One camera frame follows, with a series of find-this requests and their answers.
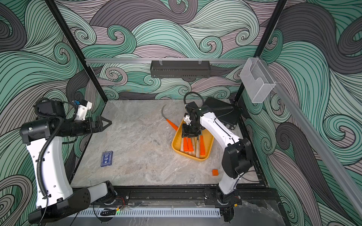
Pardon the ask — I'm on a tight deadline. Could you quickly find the black aluminium carrying case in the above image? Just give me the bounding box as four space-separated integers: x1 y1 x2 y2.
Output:
205 97 239 130

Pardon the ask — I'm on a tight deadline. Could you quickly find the aluminium right side rail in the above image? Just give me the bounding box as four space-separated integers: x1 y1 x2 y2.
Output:
258 57 362 218

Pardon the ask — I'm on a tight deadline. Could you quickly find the yellow plastic storage tray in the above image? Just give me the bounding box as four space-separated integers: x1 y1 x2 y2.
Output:
172 121 215 162

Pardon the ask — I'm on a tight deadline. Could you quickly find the large wooden handle sickle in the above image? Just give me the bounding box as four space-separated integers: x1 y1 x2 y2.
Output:
180 139 184 153

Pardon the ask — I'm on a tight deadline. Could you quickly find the clear plastic wall bin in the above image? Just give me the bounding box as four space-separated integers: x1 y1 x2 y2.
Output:
240 57 275 104

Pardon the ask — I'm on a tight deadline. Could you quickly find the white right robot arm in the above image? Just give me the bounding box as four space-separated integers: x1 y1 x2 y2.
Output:
182 91 253 205

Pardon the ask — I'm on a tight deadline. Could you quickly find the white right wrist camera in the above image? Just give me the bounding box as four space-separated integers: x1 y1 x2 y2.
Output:
183 114 191 125

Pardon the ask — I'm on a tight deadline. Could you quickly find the black vertical frame post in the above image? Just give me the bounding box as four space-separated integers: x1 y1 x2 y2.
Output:
233 1 287 105
44 0 108 103

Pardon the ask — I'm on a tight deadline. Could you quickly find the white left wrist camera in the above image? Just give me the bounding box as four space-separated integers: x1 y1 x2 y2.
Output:
74 99 92 121

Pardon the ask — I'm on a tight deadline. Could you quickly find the black perforated wall shelf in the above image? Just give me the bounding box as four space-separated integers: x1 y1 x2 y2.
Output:
150 61 211 79

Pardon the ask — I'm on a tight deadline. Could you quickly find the black vertical frame post left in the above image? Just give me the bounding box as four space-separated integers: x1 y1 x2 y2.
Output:
44 0 108 103

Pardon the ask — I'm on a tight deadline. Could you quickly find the black vertical frame post right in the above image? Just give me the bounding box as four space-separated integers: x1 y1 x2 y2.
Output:
233 1 287 105

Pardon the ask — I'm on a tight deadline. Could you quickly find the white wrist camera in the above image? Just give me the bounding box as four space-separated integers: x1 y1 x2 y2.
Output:
74 99 92 121
183 114 191 125

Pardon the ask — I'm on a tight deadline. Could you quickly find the small orange block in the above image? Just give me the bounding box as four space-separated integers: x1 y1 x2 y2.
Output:
212 169 219 177

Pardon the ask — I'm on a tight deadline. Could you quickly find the white slotted cable duct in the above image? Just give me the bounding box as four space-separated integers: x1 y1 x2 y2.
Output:
56 207 222 218

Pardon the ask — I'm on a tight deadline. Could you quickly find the aluminium horizontal wall rail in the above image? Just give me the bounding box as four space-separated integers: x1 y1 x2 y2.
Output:
85 57 248 65

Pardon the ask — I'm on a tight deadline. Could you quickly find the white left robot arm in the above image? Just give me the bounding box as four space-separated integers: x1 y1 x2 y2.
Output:
20 98 117 225

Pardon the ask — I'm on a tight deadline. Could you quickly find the orange handle sickle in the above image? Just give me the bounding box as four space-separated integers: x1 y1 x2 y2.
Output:
161 105 179 131
187 137 194 153
183 137 189 153
199 135 206 157

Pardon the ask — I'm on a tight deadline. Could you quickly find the blue playing card box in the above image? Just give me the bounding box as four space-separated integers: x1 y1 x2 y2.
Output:
100 151 113 167

